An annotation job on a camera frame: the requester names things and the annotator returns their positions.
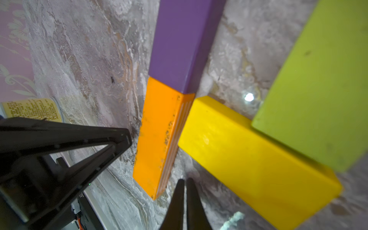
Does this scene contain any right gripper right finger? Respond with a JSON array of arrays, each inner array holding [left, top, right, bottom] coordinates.
[[160, 178, 212, 230]]

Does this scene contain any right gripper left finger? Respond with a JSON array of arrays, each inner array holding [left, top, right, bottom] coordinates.
[[1, 117, 132, 230]]

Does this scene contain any yellow block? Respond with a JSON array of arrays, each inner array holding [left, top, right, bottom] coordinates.
[[179, 96, 343, 230]]

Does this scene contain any orange block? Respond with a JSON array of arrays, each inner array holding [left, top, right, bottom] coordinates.
[[133, 77, 195, 200]]

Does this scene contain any light green block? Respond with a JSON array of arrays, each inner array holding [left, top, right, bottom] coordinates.
[[252, 1, 368, 173]]

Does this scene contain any purple block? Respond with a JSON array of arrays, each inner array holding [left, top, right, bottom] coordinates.
[[149, 0, 226, 94]]

